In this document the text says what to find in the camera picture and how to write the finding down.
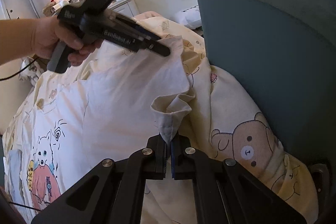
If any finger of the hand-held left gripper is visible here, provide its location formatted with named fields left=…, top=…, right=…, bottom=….
left=115, top=13, right=161, bottom=41
left=138, top=39, right=171, bottom=58

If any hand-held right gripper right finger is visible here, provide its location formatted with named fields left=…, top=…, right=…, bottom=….
left=171, top=135, right=307, bottom=224

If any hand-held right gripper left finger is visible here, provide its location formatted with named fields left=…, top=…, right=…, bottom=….
left=31, top=135, right=168, bottom=224

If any white printed t-shirt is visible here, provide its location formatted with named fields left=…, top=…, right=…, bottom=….
left=22, top=36, right=197, bottom=216

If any person's left forearm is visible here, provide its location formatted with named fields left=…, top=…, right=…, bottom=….
left=0, top=18, right=40, bottom=67

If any person's left hand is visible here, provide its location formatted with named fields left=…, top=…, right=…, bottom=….
left=31, top=16, right=103, bottom=67

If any tan bed sheet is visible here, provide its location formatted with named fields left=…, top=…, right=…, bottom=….
left=136, top=11, right=163, bottom=20

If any white nightstand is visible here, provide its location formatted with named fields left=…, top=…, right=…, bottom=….
left=110, top=0, right=147, bottom=17

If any white printed bag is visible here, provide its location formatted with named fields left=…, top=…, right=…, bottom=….
left=175, top=5, right=202, bottom=29

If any bear print duvet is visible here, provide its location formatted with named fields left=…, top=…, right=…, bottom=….
left=3, top=15, right=319, bottom=224

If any teal padded headboard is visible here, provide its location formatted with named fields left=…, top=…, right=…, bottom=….
left=184, top=0, right=336, bottom=161

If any grey tabby cat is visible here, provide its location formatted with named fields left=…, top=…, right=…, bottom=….
left=18, top=59, right=45, bottom=85

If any black cable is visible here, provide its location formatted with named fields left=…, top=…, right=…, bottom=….
left=0, top=56, right=37, bottom=81
left=9, top=202, right=42, bottom=212

